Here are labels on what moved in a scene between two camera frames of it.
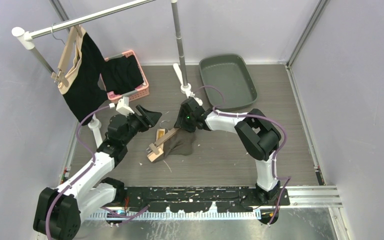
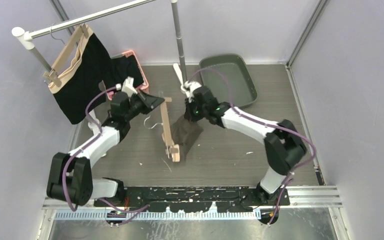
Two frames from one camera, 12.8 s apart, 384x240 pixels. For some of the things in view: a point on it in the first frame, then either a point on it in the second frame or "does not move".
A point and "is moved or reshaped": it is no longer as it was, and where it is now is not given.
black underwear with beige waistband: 85,89 is moved or reshaped
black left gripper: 150,118 to 150,102
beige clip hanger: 74,31 is moved or reshaped
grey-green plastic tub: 228,74 does not move
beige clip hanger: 156,149 to 172,150
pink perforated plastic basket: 141,90 does not move
